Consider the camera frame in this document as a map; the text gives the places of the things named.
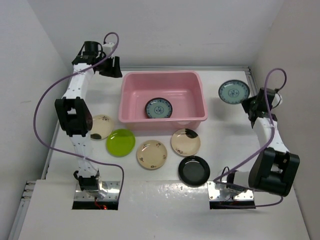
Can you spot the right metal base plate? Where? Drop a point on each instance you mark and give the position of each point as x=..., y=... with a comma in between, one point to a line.
x=220, y=193

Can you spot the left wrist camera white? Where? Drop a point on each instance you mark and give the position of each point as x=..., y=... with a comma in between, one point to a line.
x=108, y=47

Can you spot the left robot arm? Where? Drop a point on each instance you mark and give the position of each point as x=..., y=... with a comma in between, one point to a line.
x=74, y=115

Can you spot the lime green plate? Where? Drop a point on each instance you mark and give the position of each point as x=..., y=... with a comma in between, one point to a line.
x=120, y=142

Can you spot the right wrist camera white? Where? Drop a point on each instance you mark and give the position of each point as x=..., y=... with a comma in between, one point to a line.
x=277, y=100

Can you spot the metal base plate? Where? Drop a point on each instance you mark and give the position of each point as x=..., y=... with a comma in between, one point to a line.
x=220, y=193
x=108, y=191

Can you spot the cream plate black brushstroke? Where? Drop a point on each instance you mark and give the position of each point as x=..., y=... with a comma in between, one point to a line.
x=185, y=142

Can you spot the black plate front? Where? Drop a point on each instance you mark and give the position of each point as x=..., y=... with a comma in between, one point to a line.
x=194, y=171

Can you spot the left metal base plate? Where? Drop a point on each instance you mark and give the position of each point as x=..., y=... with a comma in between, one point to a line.
x=108, y=191

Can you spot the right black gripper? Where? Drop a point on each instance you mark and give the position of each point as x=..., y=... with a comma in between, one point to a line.
x=245, y=103

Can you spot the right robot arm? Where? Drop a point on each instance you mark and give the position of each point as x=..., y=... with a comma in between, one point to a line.
x=275, y=167

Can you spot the cream floral plate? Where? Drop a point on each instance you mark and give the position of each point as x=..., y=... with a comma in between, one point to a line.
x=151, y=154

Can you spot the pink plastic bin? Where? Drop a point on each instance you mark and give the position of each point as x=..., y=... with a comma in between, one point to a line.
x=183, y=89

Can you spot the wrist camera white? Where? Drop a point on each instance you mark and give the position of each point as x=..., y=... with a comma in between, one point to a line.
x=277, y=100
x=108, y=47

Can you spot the blue patterned plate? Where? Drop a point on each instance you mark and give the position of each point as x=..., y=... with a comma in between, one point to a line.
x=158, y=108
x=234, y=91

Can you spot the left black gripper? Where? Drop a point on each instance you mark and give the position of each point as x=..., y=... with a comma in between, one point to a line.
x=112, y=72

